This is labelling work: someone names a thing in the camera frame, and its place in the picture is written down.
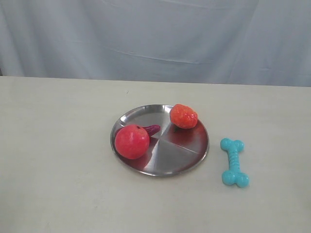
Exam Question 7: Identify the teal toy bone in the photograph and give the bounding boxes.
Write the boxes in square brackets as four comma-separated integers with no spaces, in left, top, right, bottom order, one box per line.
[220,138,249,188]

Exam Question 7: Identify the purple toy eggplant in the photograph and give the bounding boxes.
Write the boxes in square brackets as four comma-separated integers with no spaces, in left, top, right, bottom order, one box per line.
[143,124,161,137]

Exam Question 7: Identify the orange-red toy strawberry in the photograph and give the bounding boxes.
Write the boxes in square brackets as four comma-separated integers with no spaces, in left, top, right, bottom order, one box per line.
[170,104,198,129]

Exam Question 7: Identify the red toy apple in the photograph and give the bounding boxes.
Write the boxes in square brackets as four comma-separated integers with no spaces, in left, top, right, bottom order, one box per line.
[114,124,150,160]

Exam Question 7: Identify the round stainless steel plate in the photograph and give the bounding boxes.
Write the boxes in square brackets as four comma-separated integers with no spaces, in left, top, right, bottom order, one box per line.
[110,104,209,177]

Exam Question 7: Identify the grey-white backdrop cloth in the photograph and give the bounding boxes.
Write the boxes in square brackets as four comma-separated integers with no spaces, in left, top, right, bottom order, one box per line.
[0,0,311,86]

